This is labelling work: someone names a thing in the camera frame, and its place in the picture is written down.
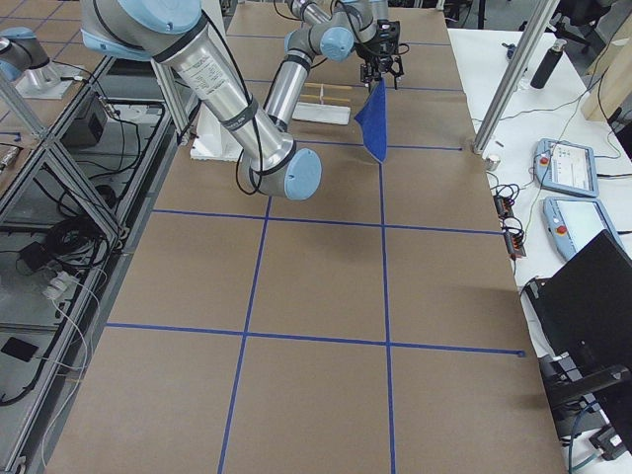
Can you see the aluminium frame post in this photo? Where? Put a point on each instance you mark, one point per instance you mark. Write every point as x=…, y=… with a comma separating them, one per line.
x=535, y=27

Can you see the right wooden rack rod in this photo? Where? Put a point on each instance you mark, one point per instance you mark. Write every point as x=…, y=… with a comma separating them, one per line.
x=324, y=100

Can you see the left wooden rack rod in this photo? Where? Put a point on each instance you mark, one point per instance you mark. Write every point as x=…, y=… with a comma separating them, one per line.
x=327, y=86

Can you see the upper teach pendant tablet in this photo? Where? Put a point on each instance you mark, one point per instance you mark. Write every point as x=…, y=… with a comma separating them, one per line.
x=565, y=167

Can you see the white towel rack base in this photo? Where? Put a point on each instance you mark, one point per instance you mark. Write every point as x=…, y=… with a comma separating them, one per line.
x=339, y=115

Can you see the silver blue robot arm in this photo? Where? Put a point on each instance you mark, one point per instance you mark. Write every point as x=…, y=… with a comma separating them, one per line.
x=175, y=34
x=361, y=27

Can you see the black water bottle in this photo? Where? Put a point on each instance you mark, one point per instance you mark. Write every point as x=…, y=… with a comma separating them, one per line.
x=548, y=63

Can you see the teach pendant tablet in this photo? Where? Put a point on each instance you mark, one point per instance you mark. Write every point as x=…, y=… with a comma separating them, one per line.
x=573, y=222
x=565, y=167

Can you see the blue microfiber towel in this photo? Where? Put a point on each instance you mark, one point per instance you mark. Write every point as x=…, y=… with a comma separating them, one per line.
x=372, y=120

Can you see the small metal cylinder weight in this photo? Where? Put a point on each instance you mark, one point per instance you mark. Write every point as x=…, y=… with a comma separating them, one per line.
x=492, y=162

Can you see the lower teach pendant tablet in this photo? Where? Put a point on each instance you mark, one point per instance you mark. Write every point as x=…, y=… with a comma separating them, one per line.
x=573, y=222

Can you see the wooden rack rod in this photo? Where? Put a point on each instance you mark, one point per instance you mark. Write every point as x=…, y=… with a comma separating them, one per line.
x=327, y=86
x=324, y=100

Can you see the black monitor with stand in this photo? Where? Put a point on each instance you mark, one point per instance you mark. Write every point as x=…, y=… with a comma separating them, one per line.
x=585, y=314

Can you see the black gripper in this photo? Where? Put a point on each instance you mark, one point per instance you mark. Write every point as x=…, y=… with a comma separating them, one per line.
x=379, y=51

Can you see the black power adapter box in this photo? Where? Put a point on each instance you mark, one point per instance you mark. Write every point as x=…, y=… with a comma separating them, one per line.
x=88, y=125

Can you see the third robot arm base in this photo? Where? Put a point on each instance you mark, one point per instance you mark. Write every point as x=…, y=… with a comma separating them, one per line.
x=25, y=62

